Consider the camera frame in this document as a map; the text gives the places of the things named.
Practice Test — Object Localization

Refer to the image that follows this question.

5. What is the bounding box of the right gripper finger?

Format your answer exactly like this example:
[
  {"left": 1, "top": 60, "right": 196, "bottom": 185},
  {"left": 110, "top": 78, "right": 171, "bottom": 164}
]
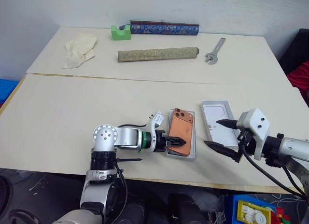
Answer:
[
  {"left": 216, "top": 119, "right": 240, "bottom": 131},
  {"left": 203, "top": 140, "right": 242, "bottom": 164}
]

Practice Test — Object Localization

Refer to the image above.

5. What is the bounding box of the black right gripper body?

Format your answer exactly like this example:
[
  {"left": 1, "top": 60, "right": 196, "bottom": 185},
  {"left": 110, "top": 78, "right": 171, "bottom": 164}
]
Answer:
[{"left": 237, "top": 128, "right": 257, "bottom": 160}]

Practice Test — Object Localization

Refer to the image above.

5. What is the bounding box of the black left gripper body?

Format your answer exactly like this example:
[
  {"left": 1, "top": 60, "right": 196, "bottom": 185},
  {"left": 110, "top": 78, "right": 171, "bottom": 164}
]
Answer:
[{"left": 154, "top": 129, "right": 170, "bottom": 154}]

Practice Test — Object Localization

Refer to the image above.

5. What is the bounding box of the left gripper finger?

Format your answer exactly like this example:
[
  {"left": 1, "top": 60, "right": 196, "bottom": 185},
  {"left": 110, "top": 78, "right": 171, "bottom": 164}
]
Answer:
[{"left": 166, "top": 136, "right": 187, "bottom": 148}]

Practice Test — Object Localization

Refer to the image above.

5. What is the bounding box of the orange smartphone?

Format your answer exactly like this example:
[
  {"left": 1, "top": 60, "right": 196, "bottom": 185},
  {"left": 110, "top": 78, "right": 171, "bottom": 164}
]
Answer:
[{"left": 167, "top": 108, "right": 196, "bottom": 157}]

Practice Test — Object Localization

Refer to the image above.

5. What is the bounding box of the white phone box lid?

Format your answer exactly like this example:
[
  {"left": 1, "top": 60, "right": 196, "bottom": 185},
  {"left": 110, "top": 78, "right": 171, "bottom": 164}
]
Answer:
[{"left": 200, "top": 99, "right": 240, "bottom": 148}]

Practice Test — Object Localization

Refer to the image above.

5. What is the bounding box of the white phone box base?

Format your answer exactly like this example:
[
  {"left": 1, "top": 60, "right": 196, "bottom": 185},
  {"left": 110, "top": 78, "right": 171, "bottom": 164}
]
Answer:
[{"left": 166, "top": 108, "right": 198, "bottom": 161}]

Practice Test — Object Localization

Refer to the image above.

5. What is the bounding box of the blue crate with toy parts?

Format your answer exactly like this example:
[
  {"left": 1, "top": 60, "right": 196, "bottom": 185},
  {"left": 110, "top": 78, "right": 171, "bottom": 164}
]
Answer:
[{"left": 225, "top": 193, "right": 309, "bottom": 224}]

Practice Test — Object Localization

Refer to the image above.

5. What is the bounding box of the dark rounded shape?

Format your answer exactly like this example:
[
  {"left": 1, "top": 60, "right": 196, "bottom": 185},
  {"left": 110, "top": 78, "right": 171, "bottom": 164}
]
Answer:
[
  {"left": 117, "top": 201, "right": 146, "bottom": 224},
  {"left": 168, "top": 192, "right": 209, "bottom": 224}
]

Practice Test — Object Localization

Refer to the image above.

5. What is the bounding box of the silver adjustable wrench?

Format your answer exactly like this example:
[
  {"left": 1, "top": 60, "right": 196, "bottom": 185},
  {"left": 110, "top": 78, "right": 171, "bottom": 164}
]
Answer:
[{"left": 205, "top": 37, "right": 227, "bottom": 65}]

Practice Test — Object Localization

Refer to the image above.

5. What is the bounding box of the red fabric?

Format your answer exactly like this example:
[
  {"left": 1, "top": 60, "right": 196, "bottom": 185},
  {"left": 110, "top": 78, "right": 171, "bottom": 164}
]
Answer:
[{"left": 286, "top": 60, "right": 309, "bottom": 95}]

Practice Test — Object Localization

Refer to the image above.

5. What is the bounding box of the beige rolled scroll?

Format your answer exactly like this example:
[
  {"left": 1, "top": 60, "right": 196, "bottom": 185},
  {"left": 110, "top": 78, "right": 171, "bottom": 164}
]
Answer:
[{"left": 117, "top": 46, "right": 200, "bottom": 63}]

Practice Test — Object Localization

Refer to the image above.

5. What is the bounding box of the black chair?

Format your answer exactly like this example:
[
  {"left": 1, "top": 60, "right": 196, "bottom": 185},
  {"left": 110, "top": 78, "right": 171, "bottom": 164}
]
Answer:
[{"left": 278, "top": 28, "right": 309, "bottom": 75}]

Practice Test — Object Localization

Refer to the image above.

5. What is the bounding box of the blue patterned rolled scroll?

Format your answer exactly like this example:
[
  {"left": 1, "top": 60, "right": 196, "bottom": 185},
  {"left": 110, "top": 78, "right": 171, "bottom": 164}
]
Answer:
[{"left": 120, "top": 20, "right": 200, "bottom": 37}]

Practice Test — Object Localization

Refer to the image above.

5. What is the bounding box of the green foam block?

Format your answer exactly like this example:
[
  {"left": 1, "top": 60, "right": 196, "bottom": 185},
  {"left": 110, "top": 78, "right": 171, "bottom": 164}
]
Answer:
[{"left": 110, "top": 24, "right": 132, "bottom": 42}]

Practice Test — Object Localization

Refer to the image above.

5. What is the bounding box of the cream crumpled cloth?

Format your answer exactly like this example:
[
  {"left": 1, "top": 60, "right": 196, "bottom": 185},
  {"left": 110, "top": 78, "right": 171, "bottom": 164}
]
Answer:
[{"left": 62, "top": 33, "right": 98, "bottom": 70}]

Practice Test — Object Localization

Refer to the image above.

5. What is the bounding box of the blue plastic bin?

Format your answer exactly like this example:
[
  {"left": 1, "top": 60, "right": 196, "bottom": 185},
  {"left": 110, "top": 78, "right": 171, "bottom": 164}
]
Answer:
[{"left": 0, "top": 77, "right": 20, "bottom": 108}]

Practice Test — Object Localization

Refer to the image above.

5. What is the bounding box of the black round object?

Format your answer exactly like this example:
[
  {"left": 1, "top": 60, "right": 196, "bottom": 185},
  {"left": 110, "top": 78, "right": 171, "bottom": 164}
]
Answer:
[{"left": 0, "top": 175, "right": 11, "bottom": 211}]

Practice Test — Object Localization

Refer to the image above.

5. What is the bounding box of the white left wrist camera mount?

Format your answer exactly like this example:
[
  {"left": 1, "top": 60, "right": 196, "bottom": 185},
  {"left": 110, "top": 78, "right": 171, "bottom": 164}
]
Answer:
[{"left": 145, "top": 111, "right": 166, "bottom": 138}]

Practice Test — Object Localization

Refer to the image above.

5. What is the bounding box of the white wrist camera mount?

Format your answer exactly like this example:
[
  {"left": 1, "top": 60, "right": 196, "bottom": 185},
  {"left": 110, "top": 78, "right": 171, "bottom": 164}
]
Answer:
[
  {"left": 145, "top": 111, "right": 166, "bottom": 138},
  {"left": 236, "top": 108, "right": 271, "bottom": 161}
]

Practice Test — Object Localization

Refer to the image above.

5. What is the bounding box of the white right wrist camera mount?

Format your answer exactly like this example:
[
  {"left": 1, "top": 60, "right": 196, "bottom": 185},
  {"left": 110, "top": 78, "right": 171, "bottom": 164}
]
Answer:
[{"left": 236, "top": 108, "right": 271, "bottom": 161}]

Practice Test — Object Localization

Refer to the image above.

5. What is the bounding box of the black cable tie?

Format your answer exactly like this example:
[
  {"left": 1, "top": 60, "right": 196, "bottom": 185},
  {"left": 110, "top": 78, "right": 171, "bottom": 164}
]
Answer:
[{"left": 115, "top": 158, "right": 143, "bottom": 163}]

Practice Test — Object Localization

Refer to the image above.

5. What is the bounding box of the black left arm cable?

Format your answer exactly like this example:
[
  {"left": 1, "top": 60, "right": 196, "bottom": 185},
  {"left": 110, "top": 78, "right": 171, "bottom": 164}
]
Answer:
[{"left": 113, "top": 123, "right": 148, "bottom": 224}]

